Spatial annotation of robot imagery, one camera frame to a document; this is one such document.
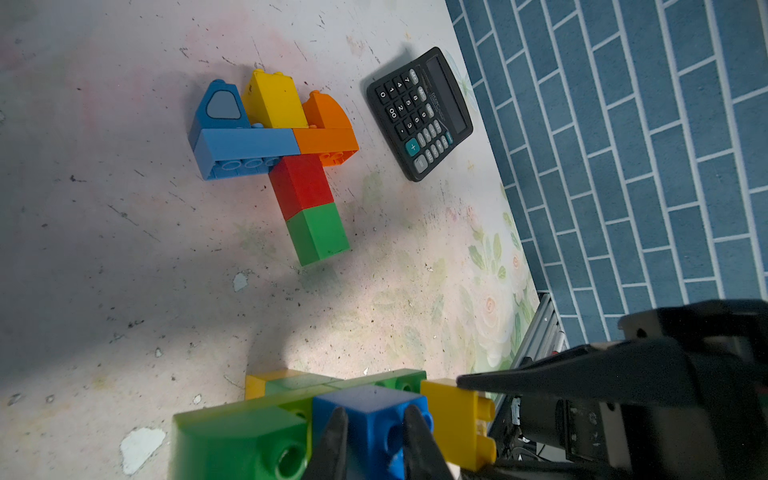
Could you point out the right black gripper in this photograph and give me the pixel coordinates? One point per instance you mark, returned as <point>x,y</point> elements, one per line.
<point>682,396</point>

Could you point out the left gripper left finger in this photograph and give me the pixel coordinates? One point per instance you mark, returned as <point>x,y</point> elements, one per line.
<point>329,458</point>

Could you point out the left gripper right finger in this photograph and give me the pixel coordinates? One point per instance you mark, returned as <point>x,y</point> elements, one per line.
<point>423,459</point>

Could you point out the small blue lego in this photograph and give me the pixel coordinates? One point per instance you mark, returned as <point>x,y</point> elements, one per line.
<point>375,427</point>
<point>220,107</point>

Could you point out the yellow lego bottom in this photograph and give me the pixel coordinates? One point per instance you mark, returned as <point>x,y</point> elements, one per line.
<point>461,419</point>

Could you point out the yellow lego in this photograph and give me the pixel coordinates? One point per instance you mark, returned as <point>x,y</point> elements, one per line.
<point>461,419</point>
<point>273,101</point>
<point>258,385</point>

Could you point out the small green lego bottom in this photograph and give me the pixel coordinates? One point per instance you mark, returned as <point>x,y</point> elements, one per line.
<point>265,443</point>

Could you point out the long green lego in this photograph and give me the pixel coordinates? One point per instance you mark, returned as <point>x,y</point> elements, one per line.
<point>403,379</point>

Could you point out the long light blue lego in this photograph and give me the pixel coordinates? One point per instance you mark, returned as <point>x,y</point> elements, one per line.
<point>240,152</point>

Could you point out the long lime lego brick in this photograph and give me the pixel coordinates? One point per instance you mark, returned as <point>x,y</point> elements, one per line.
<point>252,408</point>

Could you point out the long orange lego brick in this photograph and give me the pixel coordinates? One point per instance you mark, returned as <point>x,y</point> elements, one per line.
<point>333,146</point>

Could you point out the small orange lego brick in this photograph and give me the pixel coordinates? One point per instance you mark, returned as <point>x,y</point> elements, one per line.
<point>322,111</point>

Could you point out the black calculator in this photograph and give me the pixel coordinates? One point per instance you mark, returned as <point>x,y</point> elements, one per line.
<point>421,112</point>

